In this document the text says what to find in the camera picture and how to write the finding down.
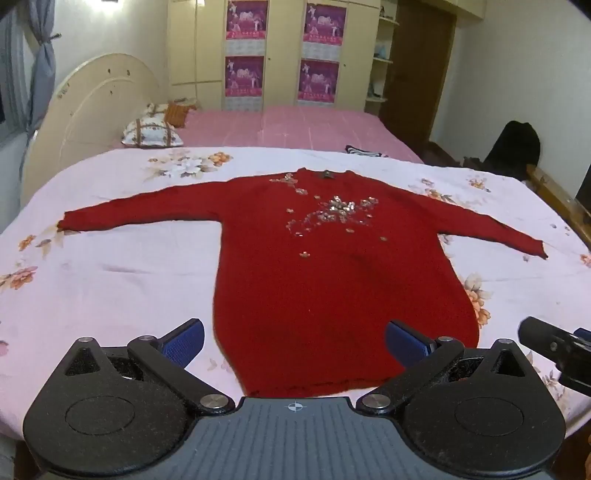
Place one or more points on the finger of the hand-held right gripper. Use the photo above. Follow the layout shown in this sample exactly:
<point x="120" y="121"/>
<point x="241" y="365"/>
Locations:
<point x="540" y="334"/>
<point x="584" y="333"/>

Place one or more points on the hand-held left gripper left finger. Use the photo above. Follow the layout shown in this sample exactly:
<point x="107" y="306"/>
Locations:
<point x="184" y="342"/>

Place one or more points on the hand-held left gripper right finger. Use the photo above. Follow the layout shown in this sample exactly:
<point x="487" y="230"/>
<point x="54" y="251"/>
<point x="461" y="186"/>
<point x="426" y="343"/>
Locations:
<point x="406" y="344"/>

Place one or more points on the red sequined sweater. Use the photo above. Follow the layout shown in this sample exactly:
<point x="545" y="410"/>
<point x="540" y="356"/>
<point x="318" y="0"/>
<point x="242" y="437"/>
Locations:
<point x="323" y="277"/>

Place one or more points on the floral pink bed sheet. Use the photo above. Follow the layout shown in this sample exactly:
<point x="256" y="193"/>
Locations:
<point x="115" y="277"/>

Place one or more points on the black bag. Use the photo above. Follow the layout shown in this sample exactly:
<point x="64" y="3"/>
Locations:
<point x="512" y="147"/>

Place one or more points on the striped cloth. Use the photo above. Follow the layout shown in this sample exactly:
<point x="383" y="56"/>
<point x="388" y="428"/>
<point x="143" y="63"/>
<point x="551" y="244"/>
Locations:
<point x="367" y="151"/>

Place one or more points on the large brown patterned pillow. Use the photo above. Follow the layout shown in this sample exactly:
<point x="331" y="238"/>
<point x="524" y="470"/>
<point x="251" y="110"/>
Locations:
<point x="150" y="133"/>

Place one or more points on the orange cushion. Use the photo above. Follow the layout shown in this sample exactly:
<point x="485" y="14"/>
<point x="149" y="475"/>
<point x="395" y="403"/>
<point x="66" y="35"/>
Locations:
<point x="178" y="115"/>

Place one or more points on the small brown patterned pillow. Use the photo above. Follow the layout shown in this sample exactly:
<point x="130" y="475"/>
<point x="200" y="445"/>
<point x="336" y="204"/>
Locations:
<point x="154" y="110"/>

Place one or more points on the plain pink bed sheet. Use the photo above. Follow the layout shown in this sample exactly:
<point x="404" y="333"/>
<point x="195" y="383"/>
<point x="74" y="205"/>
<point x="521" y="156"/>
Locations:
<point x="286" y="129"/>

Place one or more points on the cream round headboard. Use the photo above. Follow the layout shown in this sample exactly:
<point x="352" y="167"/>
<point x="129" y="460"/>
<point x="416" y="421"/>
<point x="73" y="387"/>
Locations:
<point x="83" y="110"/>

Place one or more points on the brown wooden door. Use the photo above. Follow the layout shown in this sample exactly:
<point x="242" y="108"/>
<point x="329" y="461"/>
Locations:
<point x="420" y="69"/>

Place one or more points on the cream corner shelf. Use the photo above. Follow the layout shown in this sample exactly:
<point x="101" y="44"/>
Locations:
<point x="383" y="60"/>

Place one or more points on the cream wardrobe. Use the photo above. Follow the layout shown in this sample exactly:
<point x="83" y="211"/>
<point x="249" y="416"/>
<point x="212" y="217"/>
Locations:
<point x="284" y="55"/>

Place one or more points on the grey curtain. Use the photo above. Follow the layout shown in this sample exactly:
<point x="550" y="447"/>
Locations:
<point x="44" y="69"/>

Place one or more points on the wooden bed frame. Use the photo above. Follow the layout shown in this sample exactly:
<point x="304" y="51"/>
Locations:
<point x="542" y="179"/>

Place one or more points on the purple wall poster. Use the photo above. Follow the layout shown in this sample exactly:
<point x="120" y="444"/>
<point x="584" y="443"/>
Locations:
<point x="247" y="18"/>
<point x="318" y="79"/>
<point x="325" y="21"/>
<point x="244" y="77"/>

